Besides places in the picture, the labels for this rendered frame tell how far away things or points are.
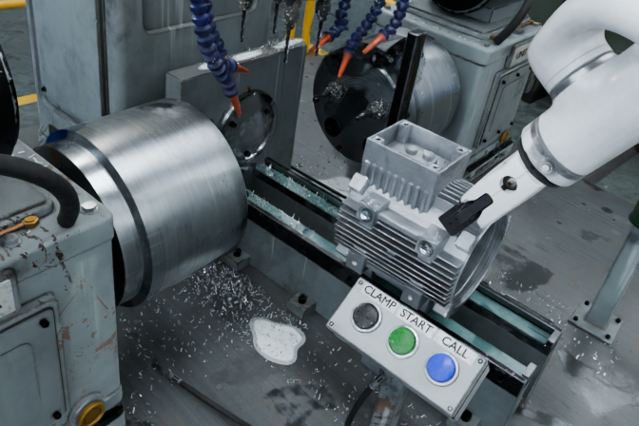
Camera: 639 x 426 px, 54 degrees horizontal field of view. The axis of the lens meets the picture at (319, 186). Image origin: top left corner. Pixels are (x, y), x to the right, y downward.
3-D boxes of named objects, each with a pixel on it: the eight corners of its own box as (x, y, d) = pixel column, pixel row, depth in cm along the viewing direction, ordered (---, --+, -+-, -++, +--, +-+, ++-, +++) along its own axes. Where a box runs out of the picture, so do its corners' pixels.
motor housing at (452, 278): (324, 270, 98) (343, 169, 88) (389, 222, 112) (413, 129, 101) (433, 340, 89) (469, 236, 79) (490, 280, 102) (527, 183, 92)
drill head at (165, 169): (-64, 298, 83) (-107, 134, 70) (160, 200, 109) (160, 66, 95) (37, 413, 71) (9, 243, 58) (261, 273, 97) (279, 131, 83)
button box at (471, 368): (335, 336, 76) (322, 324, 71) (368, 288, 77) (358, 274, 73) (456, 424, 68) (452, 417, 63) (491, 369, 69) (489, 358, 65)
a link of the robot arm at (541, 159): (573, 187, 66) (552, 201, 68) (601, 161, 72) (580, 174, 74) (524, 125, 67) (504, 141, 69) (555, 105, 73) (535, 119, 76)
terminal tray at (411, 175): (356, 181, 93) (365, 139, 89) (395, 158, 100) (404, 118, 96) (424, 218, 87) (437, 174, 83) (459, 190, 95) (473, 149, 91)
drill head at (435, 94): (277, 147, 129) (291, 31, 115) (388, 99, 157) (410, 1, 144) (374, 203, 117) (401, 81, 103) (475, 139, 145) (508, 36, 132)
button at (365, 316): (350, 322, 72) (346, 319, 70) (365, 301, 72) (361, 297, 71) (371, 337, 70) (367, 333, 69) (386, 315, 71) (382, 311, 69)
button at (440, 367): (422, 374, 67) (420, 370, 65) (437, 350, 68) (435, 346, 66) (446, 390, 66) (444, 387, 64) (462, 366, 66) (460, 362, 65)
